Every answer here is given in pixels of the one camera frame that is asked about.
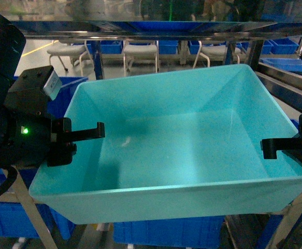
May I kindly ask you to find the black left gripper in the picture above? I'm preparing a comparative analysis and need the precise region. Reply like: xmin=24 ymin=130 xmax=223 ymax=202
xmin=0 ymin=116 xmax=105 ymax=167

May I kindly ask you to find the teal plastic bin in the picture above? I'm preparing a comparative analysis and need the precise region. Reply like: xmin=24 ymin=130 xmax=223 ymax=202
xmin=29 ymin=64 xmax=302 ymax=224

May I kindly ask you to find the blue bin right shelf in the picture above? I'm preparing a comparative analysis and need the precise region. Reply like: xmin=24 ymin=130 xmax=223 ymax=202
xmin=260 ymin=58 xmax=302 ymax=72

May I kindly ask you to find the grey stool left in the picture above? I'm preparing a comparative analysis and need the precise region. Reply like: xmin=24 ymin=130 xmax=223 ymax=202
xmin=47 ymin=41 xmax=92 ymax=77

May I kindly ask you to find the grey stool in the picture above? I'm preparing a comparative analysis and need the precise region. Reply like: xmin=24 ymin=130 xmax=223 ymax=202
xmin=122 ymin=40 xmax=160 ymax=77
xmin=193 ymin=40 xmax=228 ymax=68
xmin=47 ymin=41 xmax=92 ymax=77

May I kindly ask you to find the grey stool middle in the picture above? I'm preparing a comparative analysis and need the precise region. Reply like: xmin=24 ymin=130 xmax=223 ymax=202
xmin=122 ymin=40 xmax=160 ymax=77

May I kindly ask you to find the blue bin lower middle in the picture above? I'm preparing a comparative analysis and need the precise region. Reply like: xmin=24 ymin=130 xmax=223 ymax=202
xmin=113 ymin=216 xmax=225 ymax=248

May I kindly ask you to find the grey stool right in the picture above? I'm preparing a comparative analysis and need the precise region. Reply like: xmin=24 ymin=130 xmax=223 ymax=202
xmin=193 ymin=40 xmax=228 ymax=68

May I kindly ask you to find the blue bin left stack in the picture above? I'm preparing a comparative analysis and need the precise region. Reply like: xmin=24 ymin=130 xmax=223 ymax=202
xmin=0 ymin=169 xmax=76 ymax=240

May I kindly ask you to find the stainless steel shelf frame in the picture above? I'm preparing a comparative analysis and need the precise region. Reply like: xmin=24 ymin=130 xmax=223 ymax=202
xmin=0 ymin=20 xmax=302 ymax=249

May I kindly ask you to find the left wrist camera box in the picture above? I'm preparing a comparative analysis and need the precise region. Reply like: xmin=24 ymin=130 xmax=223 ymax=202
xmin=4 ymin=65 xmax=62 ymax=116

